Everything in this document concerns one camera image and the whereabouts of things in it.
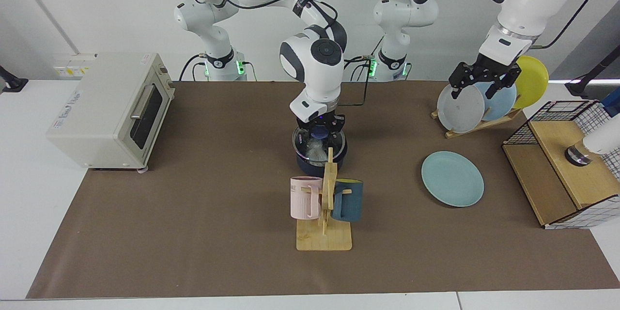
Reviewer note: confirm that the glass lid with blue knob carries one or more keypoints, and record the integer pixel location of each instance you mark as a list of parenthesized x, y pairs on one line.
[(301, 151)]

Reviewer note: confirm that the white vermicelli bundle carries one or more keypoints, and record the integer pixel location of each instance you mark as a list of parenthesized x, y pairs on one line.
[(317, 153)]

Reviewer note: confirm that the light blue plate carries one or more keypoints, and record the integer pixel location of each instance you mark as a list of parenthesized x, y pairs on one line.
[(504, 104)]

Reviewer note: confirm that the grey plate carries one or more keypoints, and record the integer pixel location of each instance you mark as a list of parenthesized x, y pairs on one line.
[(460, 115)]

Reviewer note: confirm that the wooden plate rack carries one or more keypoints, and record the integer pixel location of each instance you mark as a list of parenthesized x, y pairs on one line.
[(477, 129)]

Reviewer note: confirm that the yellow plate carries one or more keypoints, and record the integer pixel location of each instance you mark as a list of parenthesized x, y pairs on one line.
[(535, 82)]

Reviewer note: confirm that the teal plate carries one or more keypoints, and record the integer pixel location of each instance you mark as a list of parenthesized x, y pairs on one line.
[(453, 179)]

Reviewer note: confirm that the pink cup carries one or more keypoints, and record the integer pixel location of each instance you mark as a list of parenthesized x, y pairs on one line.
[(302, 201)]

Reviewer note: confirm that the dark teal cup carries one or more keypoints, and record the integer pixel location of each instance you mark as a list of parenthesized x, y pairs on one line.
[(351, 204)]

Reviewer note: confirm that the wooden cup stand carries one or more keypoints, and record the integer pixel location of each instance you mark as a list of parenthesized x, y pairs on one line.
[(324, 240)]

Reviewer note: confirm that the brown table cloth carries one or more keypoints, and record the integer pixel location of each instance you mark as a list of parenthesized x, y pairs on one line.
[(193, 261)]

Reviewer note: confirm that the pale toaster oven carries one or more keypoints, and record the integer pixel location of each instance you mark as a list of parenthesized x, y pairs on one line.
[(92, 121)]

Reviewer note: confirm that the white wall socket strip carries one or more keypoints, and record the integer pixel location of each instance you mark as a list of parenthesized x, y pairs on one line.
[(72, 65)]

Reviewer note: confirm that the black clamp mount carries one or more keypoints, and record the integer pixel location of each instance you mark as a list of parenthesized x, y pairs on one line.
[(12, 81)]

